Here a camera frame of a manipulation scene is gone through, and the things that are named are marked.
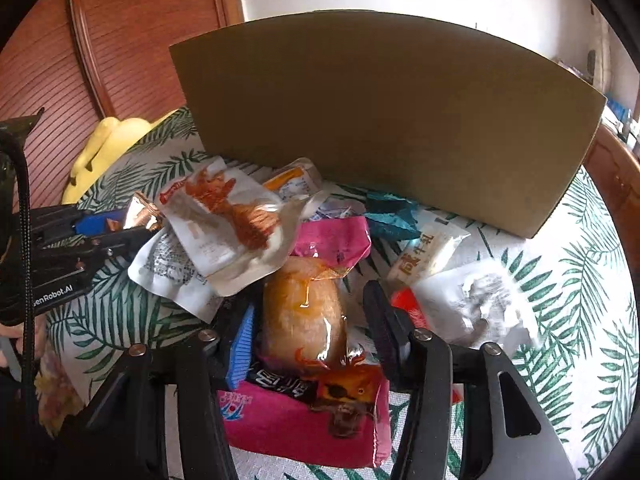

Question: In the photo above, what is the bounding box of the beige curtain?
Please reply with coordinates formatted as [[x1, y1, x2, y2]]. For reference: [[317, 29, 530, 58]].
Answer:
[[592, 7, 615, 97]]

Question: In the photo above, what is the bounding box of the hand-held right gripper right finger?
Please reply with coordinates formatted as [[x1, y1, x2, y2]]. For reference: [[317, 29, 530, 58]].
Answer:
[[362, 280, 576, 480]]

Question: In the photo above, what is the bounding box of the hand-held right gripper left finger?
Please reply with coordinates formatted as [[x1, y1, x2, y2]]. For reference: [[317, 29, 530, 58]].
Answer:
[[65, 305, 261, 480]]

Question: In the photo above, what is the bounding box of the grey cable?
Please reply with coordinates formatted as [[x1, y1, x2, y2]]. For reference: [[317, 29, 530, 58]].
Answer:
[[0, 337, 23, 383]]

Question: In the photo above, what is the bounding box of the orange and white snack packet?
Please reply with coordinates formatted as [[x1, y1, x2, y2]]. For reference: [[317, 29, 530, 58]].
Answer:
[[262, 157, 326, 206]]

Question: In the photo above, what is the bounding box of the large pink snack packet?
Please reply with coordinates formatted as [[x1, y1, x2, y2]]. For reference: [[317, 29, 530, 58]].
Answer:
[[217, 355, 393, 468]]

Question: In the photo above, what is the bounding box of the clear chicken leg snack packet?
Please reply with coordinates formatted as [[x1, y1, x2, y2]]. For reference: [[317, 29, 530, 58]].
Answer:
[[155, 156, 303, 297]]

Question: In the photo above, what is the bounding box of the brown cardboard box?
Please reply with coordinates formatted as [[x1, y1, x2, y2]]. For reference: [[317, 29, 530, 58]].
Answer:
[[169, 10, 608, 239]]

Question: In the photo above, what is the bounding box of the clear bread bun packet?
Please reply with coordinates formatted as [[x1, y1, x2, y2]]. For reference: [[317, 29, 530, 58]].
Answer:
[[255, 255, 388, 438]]

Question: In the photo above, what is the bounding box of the yellow plush toy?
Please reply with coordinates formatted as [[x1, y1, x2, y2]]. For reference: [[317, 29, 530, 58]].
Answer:
[[62, 116, 162, 206]]

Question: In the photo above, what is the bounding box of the teal snack packet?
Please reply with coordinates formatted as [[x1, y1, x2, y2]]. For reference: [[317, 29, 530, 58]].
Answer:
[[365, 191, 421, 241]]

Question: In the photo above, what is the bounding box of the floral quilt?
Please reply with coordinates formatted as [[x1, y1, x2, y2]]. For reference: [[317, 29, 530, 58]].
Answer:
[[35, 320, 88, 436]]

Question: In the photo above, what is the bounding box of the leaf printed blanket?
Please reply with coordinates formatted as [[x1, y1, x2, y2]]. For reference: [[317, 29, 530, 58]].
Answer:
[[45, 105, 640, 480]]

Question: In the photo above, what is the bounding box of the brown wooden cabinet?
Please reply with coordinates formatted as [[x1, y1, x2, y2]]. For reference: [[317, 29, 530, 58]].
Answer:
[[582, 122, 640, 271]]

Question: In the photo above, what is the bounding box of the person's left hand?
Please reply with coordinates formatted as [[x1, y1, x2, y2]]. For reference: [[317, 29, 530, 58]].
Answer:
[[0, 321, 26, 378]]

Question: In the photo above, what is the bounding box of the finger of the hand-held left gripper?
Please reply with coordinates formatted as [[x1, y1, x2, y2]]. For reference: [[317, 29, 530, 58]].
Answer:
[[31, 204, 126, 242], [31, 229, 162, 281]]

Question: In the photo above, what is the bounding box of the white nougat candy packet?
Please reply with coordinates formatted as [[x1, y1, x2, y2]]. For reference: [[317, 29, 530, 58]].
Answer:
[[387, 210, 471, 291]]

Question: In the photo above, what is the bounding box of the red-brown wooden wardrobe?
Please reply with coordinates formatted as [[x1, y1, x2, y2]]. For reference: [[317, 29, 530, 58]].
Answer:
[[0, 0, 246, 211]]

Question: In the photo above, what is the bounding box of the black braided cable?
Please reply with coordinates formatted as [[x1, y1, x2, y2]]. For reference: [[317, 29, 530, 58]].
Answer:
[[0, 132, 40, 480]]

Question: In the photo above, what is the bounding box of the white printed snack packet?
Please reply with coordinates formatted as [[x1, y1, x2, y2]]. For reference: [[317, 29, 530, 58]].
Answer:
[[127, 230, 226, 323]]

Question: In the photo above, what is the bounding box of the small clear white wrapper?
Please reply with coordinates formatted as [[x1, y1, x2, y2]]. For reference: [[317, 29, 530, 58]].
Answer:
[[305, 192, 368, 223]]

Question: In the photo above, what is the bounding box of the gold foil snack packet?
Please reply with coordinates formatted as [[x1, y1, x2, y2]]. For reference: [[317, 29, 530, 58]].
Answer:
[[122, 192, 168, 233]]

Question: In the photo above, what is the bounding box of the white packet with red label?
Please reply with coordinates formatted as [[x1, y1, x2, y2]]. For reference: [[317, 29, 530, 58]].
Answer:
[[390, 260, 533, 348]]

